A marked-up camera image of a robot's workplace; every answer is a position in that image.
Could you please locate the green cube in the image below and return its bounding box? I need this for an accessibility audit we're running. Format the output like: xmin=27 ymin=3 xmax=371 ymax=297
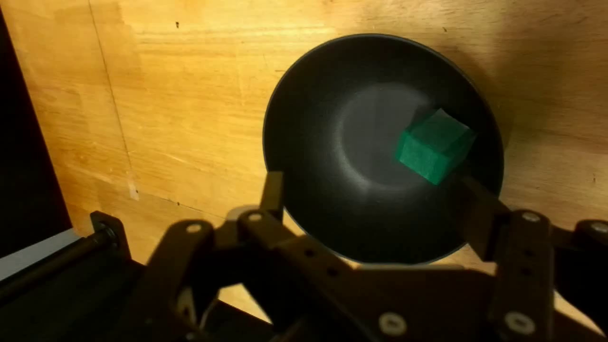
xmin=396 ymin=107 xmax=477 ymax=189

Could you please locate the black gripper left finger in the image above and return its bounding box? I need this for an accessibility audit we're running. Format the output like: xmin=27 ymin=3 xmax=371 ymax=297
xmin=88 ymin=170 xmax=358 ymax=342

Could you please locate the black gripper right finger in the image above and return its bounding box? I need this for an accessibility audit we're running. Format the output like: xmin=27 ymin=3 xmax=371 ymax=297
xmin=460 ymin=179 xmax=608 ymax=342

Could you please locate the black bowl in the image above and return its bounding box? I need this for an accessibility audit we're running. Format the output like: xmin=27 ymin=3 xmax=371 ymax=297
xmin=261 ymin=33 xmax=508 ymax=269

